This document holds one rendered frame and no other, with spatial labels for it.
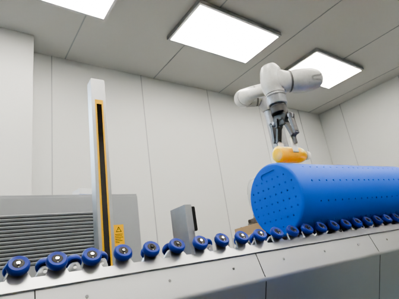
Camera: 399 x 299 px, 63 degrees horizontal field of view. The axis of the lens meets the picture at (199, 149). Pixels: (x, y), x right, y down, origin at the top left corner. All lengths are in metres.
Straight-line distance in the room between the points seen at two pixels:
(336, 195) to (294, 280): 0.40
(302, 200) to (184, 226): 0.44
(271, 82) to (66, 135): 2.82
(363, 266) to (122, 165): 3.10
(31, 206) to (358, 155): 5.81
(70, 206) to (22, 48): 2.08
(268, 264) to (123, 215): 1.57
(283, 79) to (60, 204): 1.60
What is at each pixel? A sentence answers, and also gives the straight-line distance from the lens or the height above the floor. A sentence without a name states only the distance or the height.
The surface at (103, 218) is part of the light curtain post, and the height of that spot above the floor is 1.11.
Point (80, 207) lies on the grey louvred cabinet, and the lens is 2.37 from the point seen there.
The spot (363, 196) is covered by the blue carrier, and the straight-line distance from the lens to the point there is 1.51.
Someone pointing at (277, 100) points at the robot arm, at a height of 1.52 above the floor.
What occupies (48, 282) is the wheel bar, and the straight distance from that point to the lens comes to 0.80.
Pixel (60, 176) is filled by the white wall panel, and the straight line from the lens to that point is 3.74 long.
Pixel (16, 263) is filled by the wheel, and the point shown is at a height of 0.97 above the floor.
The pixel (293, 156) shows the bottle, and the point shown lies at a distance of 1.42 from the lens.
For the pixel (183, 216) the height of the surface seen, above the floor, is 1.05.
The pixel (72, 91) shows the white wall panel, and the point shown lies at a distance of 4.18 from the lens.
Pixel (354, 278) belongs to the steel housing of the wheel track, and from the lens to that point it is 1.38.
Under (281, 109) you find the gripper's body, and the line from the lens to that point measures 1.48.
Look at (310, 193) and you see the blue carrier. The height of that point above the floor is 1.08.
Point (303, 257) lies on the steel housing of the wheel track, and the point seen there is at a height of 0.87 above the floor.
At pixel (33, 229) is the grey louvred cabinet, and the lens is 2.28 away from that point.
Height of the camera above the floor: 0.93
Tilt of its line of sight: 18 degrees up
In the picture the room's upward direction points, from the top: 9 degrees counter-clockwise
